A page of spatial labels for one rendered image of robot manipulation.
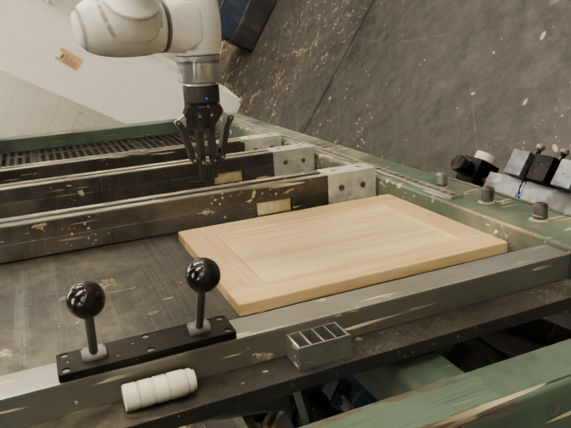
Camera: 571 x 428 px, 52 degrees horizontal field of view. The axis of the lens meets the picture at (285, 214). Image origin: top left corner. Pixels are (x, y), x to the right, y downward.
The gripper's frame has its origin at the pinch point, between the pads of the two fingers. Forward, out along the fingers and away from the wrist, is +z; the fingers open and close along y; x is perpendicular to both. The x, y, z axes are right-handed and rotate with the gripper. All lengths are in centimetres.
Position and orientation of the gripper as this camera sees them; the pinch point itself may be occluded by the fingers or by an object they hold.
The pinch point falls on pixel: (209, 178)
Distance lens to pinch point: 129.9
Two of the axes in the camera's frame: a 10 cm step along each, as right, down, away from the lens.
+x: 3.9, 2.6, -8.8
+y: -9.2, 1.6, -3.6
